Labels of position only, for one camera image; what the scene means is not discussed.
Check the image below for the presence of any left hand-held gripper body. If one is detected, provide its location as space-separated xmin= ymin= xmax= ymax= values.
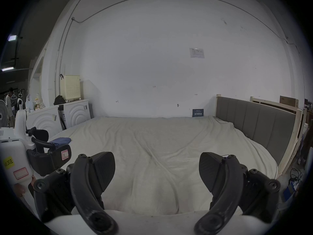
xmin=0 ymin=109 xmax=35 ymax=196

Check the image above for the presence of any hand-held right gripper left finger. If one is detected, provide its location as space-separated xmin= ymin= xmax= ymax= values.
xmin=33 ymin=152 xmax=119 ymax=235

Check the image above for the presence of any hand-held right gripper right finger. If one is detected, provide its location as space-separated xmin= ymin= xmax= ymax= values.
xmin=194 ymin=152 xmax=282 ymax=235

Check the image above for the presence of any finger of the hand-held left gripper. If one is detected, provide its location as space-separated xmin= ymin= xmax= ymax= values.
xmin=26 ymin=145 xmax=72 ymax=176
xmin=26 ymin=127 xmax=56 ymax=154

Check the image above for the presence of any person's left hand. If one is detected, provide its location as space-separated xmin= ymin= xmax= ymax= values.
xmin=14 ymin=176 xmax=37 ymax=198

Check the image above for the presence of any dark blue cloth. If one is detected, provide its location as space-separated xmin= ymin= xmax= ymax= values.
xmin=49 ymin=137 xmax=72 ymax=147

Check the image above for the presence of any white standing fan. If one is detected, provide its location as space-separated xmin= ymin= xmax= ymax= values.
xmin=0 ymin=99 xmax=10 ymax=129

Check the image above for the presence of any cream perforated box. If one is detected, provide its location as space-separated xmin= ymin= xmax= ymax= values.
xmin=60 ymin=74 xmax=81 ymax=101

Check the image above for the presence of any grey padded headboard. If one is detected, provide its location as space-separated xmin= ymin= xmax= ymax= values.
xmin=216 ymin=96 xmax=297 ymax=167

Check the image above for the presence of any bed with beige sheet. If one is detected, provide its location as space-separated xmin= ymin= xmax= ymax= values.
xmin=48 ymin=115 xmax=279 ymax=216

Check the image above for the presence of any brown carton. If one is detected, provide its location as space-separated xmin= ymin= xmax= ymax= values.
xmin=280 ymin=95 xmax=299 ymax=107

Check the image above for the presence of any white paper notice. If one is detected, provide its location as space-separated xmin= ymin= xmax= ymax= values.
xmin=189 ymin=47 xmax=205 ymax=59

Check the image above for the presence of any pale wooden bed frame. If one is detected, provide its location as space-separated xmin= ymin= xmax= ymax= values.
xmin=250 ymin=96 xmax=307 ymax=176

